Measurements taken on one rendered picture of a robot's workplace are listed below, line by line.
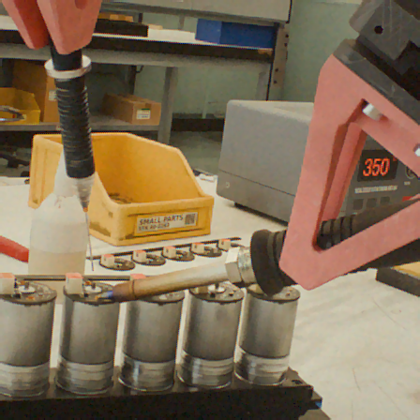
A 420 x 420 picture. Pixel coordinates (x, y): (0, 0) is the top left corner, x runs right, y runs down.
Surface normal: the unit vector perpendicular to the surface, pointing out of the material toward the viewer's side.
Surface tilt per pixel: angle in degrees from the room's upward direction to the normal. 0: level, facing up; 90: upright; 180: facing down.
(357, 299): 0
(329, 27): 90
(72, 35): 99
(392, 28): 90
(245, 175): 90
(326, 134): 108
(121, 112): 89
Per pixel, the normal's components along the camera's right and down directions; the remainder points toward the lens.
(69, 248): 0.51, 0.27
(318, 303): 0.13, -0.96
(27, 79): -0.70, 0.09
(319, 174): -0.55, 0.42
